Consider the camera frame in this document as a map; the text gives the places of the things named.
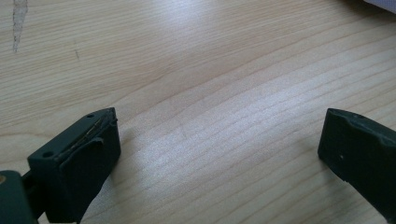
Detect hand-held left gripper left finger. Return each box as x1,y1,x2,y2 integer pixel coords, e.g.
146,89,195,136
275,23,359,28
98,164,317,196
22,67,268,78
26,106,122,224

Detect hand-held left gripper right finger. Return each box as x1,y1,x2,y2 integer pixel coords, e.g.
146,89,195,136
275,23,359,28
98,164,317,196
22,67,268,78
317,107,396,224

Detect pale flat item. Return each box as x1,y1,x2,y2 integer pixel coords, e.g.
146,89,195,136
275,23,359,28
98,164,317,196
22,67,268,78
362,0,396,15

